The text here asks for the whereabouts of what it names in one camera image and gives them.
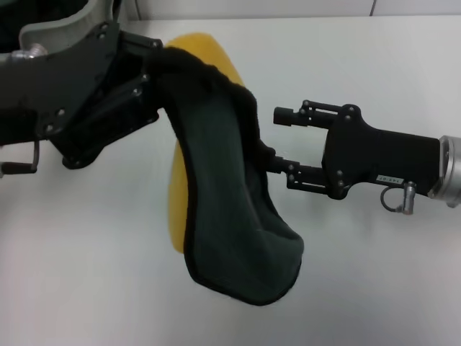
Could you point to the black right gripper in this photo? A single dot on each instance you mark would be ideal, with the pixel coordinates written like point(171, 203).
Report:
point(378, 155)

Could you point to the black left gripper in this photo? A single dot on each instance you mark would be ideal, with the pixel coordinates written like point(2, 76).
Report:
point(54, 86)

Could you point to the dark green and yellow towel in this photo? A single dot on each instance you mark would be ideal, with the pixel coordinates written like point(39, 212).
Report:
point(223, 162)

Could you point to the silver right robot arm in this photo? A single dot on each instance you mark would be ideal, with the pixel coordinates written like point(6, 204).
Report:
point(448, 173)

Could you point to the grey perforated plastic storage box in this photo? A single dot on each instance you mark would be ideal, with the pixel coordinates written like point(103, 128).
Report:
point(54, 27)

